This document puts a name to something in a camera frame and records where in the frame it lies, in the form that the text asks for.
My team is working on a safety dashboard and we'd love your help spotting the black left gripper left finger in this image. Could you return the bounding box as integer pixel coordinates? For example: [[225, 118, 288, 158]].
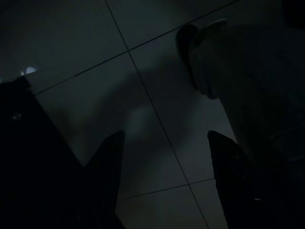
[[78, 130, 126, 229]]

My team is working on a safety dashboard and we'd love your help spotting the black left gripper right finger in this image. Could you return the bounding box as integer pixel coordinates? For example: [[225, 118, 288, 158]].
[[207, 130, 275, 229]]

